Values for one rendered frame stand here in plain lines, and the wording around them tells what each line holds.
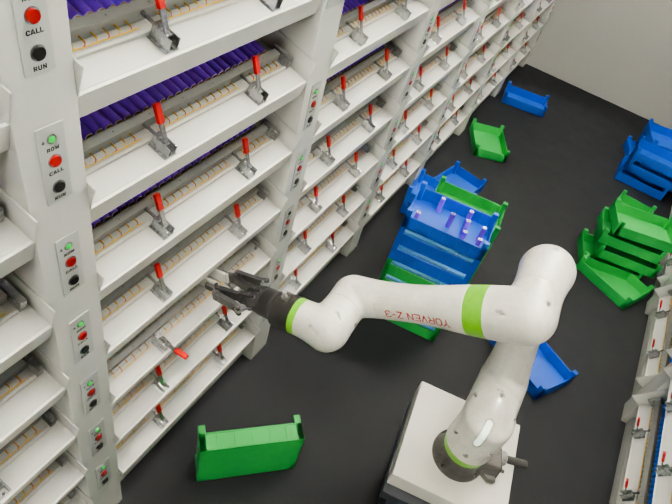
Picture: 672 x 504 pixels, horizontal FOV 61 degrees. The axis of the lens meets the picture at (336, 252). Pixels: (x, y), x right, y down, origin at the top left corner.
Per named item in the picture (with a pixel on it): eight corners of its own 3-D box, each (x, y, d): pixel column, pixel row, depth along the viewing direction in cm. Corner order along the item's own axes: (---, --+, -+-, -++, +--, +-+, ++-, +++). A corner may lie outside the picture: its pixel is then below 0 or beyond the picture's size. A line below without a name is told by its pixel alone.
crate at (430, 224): (490, 229, 209) (499, 213, 204) (480, 262, 195) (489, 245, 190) (416, 196, 213) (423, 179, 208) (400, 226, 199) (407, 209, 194)
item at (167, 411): (251, 341, 197) (265, 324, 187) (116, 480, 155) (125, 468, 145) (208, 301, 197) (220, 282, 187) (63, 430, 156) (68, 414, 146)
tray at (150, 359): (266, 266, 170) (277, 249, 163) (108, 410, 128) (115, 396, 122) (217, 221, 170) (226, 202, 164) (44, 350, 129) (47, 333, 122)
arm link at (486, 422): (497, 434, 158) (528, 401, 144) (479, 480, 147) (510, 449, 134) (456, 408, 161) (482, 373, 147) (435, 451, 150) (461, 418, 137)
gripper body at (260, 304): (286, 285, 139) (255, 272, 143) (265, 305, 133) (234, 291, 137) (287, 307, 144) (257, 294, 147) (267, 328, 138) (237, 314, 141)
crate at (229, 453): (293, 468, 180) (289, 444, 185) (304, 438, 166) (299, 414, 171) (196, 482, 170) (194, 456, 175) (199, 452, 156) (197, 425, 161)
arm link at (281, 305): (286, 343, 136) (307, 320, 143) (284, 307, 129) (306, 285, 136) (266, 333, 139) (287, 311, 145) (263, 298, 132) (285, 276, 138)
